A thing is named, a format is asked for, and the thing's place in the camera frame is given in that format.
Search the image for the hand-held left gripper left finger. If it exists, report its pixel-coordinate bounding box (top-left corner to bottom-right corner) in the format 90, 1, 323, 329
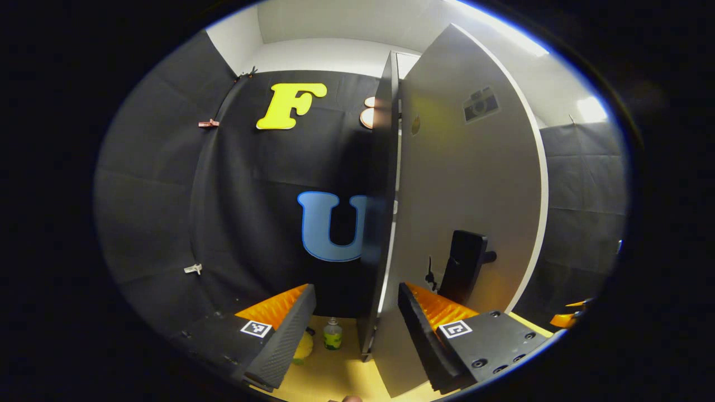
168, 283, 317, 393

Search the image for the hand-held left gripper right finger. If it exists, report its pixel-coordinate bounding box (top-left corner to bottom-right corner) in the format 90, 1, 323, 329
397, 281, 567, 395

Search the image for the white shoe cabinet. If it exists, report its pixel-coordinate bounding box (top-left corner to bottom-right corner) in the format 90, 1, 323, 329
357, 49, 421, 362

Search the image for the white cabinet door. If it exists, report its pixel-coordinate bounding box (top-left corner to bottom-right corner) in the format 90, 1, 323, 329
371, 23, 549, 398

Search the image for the yellow toy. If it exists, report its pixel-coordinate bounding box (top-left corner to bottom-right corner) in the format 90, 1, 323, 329
293, 332, 314, 366

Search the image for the green label bottle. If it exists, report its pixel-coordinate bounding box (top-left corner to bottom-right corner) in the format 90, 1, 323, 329
323, 317, 344, 351

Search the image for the black backdrop cloth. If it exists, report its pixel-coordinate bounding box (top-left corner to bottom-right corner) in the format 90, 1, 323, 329
92, 31, 629, 336

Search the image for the small ceiling light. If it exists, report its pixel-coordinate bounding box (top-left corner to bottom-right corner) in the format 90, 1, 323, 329
575, 96, 608, 125

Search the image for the black door handle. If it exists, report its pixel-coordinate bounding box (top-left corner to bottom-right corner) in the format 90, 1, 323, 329
438, 229, 497, 305

